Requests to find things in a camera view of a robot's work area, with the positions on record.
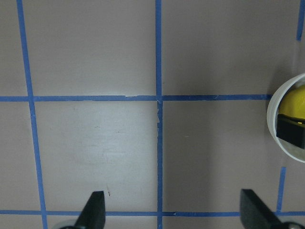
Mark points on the white ceramic bowl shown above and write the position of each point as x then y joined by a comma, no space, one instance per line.
291,150

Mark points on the yellow lemon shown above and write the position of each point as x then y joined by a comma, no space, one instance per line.
293,103

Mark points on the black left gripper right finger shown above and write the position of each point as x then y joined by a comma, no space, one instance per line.
255,214

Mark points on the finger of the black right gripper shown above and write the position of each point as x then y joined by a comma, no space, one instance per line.
291,129

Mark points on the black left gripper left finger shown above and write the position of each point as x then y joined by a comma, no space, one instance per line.
93,214

